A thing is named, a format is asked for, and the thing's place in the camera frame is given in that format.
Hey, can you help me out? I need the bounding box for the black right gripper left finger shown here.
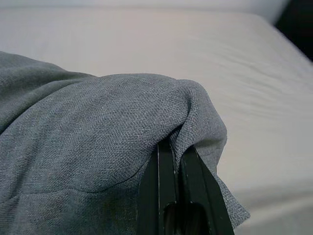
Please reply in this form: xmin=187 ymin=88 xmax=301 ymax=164
xmin=136 ymin=143 xmax=182 ymax=235

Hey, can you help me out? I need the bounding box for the dark bedside furniture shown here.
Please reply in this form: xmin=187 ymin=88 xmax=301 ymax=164
xmin=273 ymin=0 xmax=313 ymax=62

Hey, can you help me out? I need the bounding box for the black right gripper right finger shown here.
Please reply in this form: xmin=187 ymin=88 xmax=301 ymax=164
xmin=179 ymin=148 xmax=237 ymax=235

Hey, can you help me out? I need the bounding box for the white sheeted bed mattress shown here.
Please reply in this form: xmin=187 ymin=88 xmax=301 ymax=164
xmin=0 ymin=4 xmax=313 ymax=235

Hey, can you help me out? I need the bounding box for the grey woven fabric pillow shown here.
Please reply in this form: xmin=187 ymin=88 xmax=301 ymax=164
xmin=0 ymin=50 xmax=251 ymax=235

